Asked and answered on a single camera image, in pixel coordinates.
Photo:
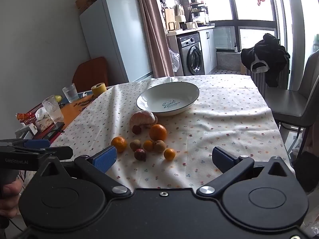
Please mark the mandarin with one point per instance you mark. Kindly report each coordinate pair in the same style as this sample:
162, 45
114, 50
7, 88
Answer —
119, 144

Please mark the black clothes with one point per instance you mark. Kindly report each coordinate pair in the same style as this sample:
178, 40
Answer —
269, 54

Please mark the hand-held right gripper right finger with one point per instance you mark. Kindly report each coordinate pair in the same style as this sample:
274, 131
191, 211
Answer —
221, 158

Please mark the orange table mat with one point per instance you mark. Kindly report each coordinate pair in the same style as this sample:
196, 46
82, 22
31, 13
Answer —
74, 109

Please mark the clear plastic cup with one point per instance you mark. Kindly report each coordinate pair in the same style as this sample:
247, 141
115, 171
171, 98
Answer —
52, 110

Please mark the white bowl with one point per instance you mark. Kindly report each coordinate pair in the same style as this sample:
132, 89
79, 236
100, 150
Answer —
172, 97

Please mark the cardboard box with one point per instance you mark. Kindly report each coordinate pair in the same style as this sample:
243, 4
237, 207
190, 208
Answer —
83, 3

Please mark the pink curtain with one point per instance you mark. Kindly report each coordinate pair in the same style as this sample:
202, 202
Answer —
154, 29

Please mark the small yellow fruit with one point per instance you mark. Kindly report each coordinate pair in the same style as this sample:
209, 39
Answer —
58, 98

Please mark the yellow tape roll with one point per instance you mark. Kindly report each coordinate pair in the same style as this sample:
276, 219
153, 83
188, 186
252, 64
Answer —
99, 89

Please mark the small kumquat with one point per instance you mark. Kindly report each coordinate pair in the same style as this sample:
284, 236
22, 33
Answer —
169, 154
148, 145

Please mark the orange chair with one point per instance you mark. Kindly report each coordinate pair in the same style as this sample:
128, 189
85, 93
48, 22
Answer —
91, 72

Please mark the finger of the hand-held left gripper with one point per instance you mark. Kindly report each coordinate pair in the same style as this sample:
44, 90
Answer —
37, 143
59, 151

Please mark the large orange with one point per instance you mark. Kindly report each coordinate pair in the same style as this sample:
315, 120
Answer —
158, 132

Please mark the grey chair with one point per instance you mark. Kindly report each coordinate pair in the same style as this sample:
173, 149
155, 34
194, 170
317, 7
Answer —
291, 107

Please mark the red lychee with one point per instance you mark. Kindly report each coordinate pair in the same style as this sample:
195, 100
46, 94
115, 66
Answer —
140, 154
136, 129

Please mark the wooden cutting board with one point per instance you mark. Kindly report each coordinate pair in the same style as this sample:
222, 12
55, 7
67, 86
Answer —
170, 15

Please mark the grey washing machine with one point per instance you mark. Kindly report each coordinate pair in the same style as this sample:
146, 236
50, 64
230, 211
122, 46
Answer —
192, 54

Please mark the tissue pack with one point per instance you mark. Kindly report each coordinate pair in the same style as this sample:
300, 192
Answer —
43, 122

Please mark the clear plastic bag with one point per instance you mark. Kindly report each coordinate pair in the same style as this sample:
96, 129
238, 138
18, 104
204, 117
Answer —
174, 59

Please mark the tan longan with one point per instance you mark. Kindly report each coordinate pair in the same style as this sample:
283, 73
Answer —
159, 146
135, 145

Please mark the floral tablecloth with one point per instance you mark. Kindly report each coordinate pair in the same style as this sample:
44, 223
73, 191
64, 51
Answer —
224, 119

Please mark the small white box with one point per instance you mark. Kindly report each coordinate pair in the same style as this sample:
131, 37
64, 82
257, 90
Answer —
25, 131

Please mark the person's left hand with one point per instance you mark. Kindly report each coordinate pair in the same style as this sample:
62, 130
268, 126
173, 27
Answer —
10, 196

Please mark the black phone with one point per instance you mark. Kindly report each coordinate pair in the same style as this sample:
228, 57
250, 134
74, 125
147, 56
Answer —
53, 129

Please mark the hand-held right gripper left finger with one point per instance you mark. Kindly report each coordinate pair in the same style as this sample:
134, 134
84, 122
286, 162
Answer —
104, 158

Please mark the black kitchen shelf rack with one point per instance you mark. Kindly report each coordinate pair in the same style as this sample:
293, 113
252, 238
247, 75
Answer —
199, 13

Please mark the peeled pomelo piece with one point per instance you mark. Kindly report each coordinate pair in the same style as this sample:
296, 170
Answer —
142, 119

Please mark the ribbed drinking glass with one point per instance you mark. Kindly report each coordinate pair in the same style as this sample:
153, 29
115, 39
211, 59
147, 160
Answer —
69, 92

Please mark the white refrigerator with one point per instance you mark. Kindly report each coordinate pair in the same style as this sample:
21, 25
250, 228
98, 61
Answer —
117, 37

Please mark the red snack packet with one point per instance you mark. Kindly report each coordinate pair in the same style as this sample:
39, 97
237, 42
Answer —
26, 115

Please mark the white kitchen cabinet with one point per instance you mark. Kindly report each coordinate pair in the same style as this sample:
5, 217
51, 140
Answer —
208, 47

